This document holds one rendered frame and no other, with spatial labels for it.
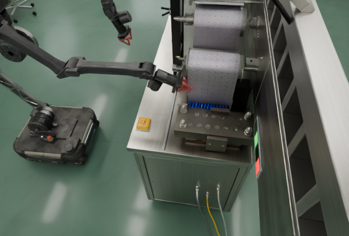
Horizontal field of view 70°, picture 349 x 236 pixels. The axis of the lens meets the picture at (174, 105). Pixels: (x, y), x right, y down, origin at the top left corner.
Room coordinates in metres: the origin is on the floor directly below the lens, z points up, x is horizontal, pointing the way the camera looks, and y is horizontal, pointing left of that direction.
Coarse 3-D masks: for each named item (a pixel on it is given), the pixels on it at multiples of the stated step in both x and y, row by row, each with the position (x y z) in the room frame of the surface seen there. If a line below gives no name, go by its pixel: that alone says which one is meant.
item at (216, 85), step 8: (192, 72) 0.87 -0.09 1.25; (200, 72) 0.86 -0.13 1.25; (208, 72) 0.86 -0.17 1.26; (192, 80) 0.87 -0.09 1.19; (200, 80) 0.86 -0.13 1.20; (208, 80) 0.85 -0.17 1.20; (216, 80) 0.85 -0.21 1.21; (224, 80) 0.84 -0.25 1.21; (232, 80) 0.83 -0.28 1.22; (200, 88) 0.86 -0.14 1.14; (208, 88) 0.85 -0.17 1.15; (216, 88) 0.85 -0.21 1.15; (224, 88) 0.84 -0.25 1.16; (232, 88) 0.83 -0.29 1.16; (200, 96) 0.86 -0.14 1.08; (208, 96) 0.85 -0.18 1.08; (216, 96) 0.85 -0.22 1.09; (224, 96) 0.84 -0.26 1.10; (232, 96) 0.83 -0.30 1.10
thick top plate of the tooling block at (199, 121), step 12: (192, 108) 0.82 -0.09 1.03; (204, 108) 0.82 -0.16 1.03; (180, 120) 0.75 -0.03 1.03; (192, 120) 0.74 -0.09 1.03; (204, 120) 0.74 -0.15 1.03; (216, 120) 0.74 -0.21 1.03; (228, 120) 0.73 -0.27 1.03; (240, 120) 0.73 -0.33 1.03; (252, 120) 0.73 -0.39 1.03; (180, 132) 0.68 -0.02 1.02; (192, 132) 0.67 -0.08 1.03; (204, 132) 0.67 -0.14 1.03; (216, 132) 0.66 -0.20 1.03; (228, 132) 0.66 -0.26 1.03; (240, 132) 0.66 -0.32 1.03; (252, 132) 0.66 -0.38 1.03; (240, 144) 0.62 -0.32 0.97; (252, 144) 0.61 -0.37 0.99
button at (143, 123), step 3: (141, 117) 0.86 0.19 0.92; (138, 120) 0.84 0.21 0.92; (141, 120) 0.84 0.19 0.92; (144, 120) 0.84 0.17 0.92; (147, 120) 0.83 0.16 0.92; (150, 120) 0.84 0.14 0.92; (138, 123) 0.82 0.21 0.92; (141, 123) 0.81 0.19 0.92; (144, 123) 0.81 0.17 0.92; (147, 123) 0.81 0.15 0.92; (138, 126) 0.80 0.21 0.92; (141, 126) 0.80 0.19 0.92; (144, 126) 0.80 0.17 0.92; (147, 126) 0.80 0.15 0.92; (144, 129) 0.79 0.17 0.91; (147, 129) 0.78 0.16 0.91
